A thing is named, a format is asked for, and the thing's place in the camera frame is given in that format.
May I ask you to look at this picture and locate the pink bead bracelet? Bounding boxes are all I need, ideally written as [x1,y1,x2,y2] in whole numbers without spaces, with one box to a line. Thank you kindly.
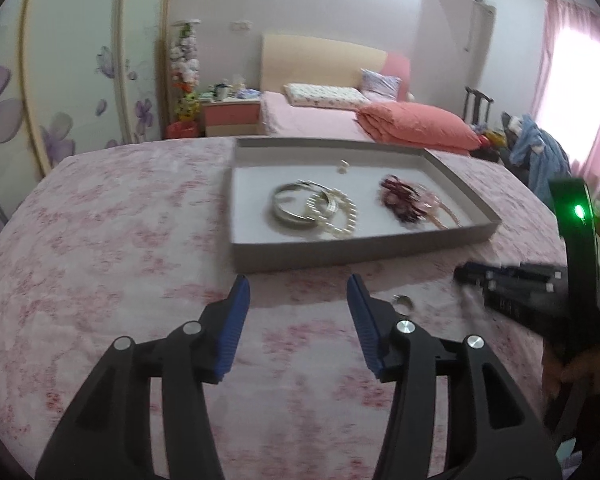
[409,184,464,231]

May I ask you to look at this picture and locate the dark red bead bracelet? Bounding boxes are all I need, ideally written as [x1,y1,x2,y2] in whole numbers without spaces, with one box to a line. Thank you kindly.
[378,173,424,224]

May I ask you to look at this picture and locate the white pearl bracelet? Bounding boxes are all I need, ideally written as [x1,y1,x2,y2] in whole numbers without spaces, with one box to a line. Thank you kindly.
[305,186,359,240]

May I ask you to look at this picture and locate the thin silver hoop bangle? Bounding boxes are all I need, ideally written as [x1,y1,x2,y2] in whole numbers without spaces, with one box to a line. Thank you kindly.
[298,180,339,219]

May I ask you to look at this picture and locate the pearl earring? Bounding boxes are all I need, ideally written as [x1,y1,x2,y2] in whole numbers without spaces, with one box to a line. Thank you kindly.
[337,160,350,174]

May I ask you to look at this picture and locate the person's right hand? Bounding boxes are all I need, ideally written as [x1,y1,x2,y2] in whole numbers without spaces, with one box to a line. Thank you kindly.
[542,341,600,400]

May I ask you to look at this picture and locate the pink curtain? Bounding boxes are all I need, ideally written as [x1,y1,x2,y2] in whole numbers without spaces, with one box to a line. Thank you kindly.
[531,0,600,200]

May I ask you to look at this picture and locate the blue bathrobe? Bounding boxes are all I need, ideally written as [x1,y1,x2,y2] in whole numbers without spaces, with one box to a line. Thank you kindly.
[501,113,571,208]

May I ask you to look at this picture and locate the floral pink bedsheet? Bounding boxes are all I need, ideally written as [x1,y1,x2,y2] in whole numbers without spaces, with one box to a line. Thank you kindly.
[0,139,565,479]

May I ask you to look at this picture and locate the dark wooden chair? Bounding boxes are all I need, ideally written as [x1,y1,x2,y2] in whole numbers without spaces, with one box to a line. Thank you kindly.
[463,87,494,125]

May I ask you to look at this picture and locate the salmon folded duvet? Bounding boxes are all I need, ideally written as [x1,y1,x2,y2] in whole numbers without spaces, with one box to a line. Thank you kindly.
[356,102,481,154]

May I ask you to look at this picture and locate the grey cardboard tray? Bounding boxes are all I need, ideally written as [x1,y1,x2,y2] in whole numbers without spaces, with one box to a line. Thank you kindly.
[230,136,501,273]

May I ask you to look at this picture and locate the blue patterned pillow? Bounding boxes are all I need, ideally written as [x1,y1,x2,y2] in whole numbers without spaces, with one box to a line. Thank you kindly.
[360,68,402,101]

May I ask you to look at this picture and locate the red bag on floor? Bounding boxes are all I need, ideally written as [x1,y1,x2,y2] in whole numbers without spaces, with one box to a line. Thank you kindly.
[164,120,200,140]

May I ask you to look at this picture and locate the pink bedside table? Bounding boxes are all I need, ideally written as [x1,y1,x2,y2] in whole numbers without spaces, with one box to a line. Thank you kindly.
[201,98,261,138]

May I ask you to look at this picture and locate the floral white pillow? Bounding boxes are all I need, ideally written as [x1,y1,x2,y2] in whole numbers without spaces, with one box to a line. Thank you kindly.
[284,84,370,110]

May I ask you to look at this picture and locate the pink bed mattress sheet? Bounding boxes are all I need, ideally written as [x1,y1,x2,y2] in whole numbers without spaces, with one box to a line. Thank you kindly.
[260,91,373,142]

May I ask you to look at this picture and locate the white mug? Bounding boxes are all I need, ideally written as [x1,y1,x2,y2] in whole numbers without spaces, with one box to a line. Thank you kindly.
[214,84,230,101]

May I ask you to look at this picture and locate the floral wardrobe doors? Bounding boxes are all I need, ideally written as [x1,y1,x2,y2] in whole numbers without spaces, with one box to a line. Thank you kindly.
[0,0,168,233]

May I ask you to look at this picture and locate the beige bed headboard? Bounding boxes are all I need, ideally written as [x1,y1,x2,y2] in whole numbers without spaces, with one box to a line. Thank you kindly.
[260,34,411,101]

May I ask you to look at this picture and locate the plush toy tower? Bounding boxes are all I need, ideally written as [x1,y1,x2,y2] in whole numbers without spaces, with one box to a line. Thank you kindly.
[168,20,201,120]

